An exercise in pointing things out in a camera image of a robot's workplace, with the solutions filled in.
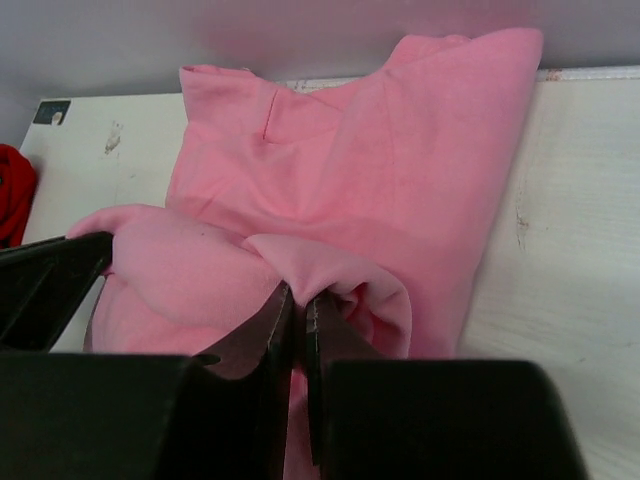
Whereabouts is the pink t shirt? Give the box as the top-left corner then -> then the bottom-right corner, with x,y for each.
67,27 -> 545,480

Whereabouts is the black corner sticker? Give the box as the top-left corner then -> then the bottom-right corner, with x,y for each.
32,100 -> 71,126

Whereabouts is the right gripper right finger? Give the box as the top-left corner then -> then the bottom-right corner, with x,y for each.
305,294 -> 587,479

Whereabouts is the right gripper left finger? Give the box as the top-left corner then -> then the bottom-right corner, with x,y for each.
1,284 -> 295,479

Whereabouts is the red folded t shirt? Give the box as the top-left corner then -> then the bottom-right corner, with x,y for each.
1,144 -> 38,249

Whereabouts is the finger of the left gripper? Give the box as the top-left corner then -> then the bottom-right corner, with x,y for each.
1,232 -> 113,353

